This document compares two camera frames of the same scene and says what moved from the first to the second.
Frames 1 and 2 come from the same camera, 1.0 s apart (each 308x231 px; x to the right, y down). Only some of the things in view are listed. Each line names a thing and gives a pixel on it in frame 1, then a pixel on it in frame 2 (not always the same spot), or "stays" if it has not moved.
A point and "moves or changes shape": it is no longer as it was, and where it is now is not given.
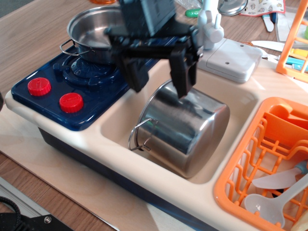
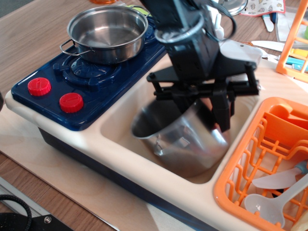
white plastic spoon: x=273 y=208 stays
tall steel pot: x=183 y=134 moves or changes shape
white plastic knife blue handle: x=281 y=179 stays
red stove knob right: x=71 y=102 stays
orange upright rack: x=299 y=74 stays
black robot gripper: x=148 y=31 → x=198 y=70
